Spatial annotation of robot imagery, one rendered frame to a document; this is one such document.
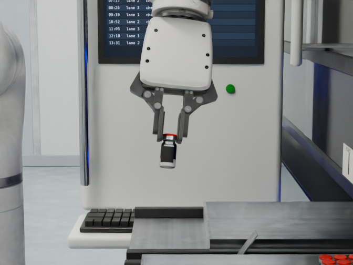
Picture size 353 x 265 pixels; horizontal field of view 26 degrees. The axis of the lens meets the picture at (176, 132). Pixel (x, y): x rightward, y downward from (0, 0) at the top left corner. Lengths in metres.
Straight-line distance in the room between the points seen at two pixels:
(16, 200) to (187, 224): 0.48
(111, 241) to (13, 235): 0.58
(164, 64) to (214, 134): 0.84
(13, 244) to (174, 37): 0.38
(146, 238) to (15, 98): 0.40
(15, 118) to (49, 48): 5.33
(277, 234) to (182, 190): 0.50
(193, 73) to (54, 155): 5.54
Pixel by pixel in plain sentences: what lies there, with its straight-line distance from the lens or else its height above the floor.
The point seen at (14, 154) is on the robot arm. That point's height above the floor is 1.09.
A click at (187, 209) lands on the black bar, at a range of 1.56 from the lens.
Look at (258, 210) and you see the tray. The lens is 1.56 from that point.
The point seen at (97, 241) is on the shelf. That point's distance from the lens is 1.71.
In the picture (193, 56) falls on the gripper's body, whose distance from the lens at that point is 1.06.
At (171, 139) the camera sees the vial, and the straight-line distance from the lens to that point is 1.05.
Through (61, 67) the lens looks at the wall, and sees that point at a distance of 6.49.
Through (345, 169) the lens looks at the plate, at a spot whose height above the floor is 1.01.
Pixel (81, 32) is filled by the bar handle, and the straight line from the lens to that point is 1.81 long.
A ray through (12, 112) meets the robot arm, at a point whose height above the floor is 1.14.
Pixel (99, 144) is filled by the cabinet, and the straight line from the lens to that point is 1.89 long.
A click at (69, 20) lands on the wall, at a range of 6.46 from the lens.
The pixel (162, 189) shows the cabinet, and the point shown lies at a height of 0.86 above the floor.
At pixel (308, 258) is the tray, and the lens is 1.24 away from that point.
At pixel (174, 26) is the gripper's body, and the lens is 1.07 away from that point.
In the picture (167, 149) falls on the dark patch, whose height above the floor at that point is 1.11.
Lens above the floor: 1.29
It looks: 9 degrees down
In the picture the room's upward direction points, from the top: straight up
